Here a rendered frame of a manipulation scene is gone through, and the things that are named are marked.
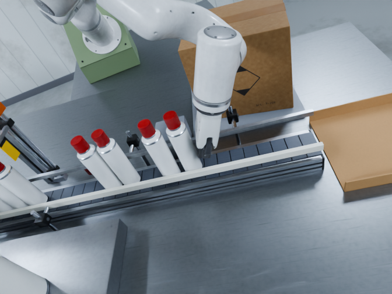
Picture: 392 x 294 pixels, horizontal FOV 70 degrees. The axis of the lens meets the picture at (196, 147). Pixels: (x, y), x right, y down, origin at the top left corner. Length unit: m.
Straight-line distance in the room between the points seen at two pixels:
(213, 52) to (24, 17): 3.34
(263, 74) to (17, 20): 3.24
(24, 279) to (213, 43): 0.63
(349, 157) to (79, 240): 0.74
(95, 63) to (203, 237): 1.07
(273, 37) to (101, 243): 0.69
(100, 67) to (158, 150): 0.91
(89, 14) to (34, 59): 2.68
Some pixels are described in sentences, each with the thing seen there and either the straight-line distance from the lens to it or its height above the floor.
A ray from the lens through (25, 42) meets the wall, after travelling 3.87.
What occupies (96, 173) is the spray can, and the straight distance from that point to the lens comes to 0.79.
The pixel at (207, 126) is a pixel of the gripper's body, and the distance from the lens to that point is 0.62.
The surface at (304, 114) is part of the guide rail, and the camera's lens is 0.76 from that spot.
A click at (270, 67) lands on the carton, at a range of 0.85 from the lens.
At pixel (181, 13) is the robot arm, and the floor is 1.27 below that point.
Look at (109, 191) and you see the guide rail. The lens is 0.82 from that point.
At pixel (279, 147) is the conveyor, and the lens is 0.79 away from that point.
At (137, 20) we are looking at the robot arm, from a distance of 0.58.
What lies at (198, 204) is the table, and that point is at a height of 0.83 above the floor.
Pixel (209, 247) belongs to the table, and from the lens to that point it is 0.72.
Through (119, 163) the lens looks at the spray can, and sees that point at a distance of 0.76.
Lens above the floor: 1.47
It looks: 44 degrees down
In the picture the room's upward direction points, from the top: 23 degrees counter-clockwise
